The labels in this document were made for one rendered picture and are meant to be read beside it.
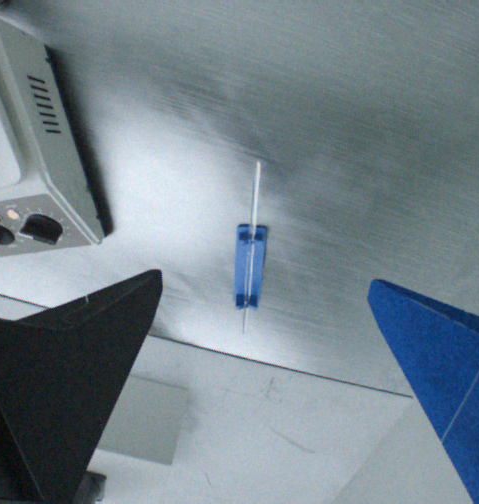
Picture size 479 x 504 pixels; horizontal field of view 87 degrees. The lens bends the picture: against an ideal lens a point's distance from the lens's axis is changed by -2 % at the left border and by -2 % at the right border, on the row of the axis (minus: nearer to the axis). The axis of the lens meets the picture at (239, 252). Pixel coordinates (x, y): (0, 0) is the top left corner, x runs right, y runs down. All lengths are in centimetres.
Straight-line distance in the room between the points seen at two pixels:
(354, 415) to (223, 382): 22
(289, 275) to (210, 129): 19
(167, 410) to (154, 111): 38
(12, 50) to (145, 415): 41
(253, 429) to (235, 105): 48
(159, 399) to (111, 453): 9
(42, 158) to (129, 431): 32
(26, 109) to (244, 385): 41
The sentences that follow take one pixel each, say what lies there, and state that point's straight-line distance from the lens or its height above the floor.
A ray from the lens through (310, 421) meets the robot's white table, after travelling 52.
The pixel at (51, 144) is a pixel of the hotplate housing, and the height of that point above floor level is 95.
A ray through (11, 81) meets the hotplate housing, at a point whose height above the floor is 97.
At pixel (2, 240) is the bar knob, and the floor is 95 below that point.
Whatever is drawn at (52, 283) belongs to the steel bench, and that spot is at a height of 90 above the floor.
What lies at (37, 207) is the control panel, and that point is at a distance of 31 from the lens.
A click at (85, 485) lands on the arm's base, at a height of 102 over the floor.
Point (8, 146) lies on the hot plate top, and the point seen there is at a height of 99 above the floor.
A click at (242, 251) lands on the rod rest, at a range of 30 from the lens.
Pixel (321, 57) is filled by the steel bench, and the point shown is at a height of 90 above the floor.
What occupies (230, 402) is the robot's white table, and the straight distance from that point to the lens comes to 47.
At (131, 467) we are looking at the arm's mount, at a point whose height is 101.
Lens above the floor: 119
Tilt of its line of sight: 68 degrees down
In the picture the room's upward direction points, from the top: 176 degrees counter-clockwise
